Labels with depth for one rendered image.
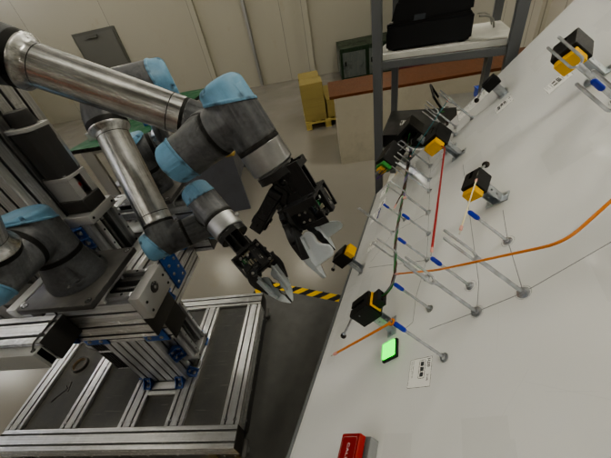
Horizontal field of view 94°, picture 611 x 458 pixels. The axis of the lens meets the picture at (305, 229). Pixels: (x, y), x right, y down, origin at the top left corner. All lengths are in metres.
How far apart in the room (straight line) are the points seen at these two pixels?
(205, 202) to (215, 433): 1.19
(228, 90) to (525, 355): 0.51
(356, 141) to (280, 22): 6.45
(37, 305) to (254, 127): 0.80
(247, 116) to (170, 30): 10.03
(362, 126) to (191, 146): 3.24
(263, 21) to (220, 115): 9.29
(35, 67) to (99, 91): 0.09
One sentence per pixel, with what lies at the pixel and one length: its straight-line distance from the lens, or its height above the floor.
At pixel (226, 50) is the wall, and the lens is 10.01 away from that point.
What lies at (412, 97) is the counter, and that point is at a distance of 3.67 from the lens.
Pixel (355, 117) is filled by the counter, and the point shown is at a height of 0.56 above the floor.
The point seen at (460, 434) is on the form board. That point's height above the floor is 1.22.
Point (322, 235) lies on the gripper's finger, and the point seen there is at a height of 1.30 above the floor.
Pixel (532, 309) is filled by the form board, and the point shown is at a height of 1.31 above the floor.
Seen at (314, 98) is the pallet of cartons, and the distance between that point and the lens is 5.05.
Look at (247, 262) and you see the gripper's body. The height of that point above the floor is 1.25.
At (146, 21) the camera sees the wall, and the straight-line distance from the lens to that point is 10.71.
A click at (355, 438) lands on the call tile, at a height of 1.12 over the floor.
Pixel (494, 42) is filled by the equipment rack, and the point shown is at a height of 1.45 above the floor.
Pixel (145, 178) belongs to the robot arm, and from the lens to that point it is 0.82.
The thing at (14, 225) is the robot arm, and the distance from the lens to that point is 0.92.
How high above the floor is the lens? 1.66
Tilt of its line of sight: 37 degrees down
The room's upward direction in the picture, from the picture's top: 12 degrees counter-clockwise
